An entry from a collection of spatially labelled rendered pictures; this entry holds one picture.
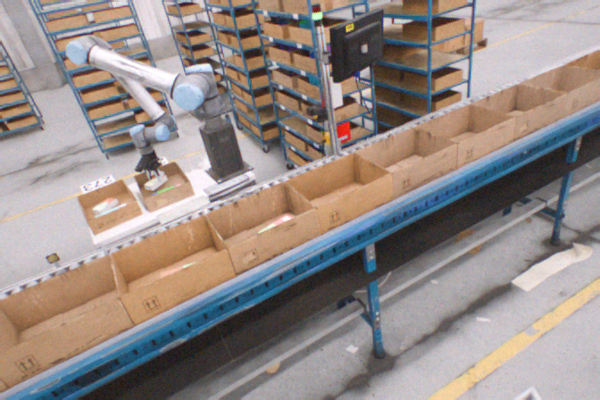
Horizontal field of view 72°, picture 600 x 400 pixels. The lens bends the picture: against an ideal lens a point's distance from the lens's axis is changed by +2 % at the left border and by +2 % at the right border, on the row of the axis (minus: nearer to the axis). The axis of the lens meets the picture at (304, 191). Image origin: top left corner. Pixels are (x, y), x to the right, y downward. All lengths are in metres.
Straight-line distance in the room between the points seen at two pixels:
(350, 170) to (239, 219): 0.61
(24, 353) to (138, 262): 0.48
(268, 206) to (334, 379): 1.01
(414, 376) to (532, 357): 0.60
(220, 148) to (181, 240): 0.94
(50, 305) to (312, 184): 1.18
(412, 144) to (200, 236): 1.20
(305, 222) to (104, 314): 0.79
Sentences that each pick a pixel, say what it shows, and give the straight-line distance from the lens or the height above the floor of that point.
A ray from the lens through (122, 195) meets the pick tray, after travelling 2.90.
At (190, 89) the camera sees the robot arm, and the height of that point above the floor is 1.40.
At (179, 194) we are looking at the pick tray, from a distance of 2.58.
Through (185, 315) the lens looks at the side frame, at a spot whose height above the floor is 0.91.
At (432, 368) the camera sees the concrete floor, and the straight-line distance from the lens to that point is 2.39.
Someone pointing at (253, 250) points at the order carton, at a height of 0.99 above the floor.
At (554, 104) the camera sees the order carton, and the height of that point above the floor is 1.02.
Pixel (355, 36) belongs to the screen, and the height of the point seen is 1.47.
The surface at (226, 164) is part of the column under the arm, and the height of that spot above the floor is 0.84.
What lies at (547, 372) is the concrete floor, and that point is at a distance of 2.48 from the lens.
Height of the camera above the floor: 1.97
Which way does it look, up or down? 31 degrees down
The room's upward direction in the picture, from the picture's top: 11 degrees counter-clockwise
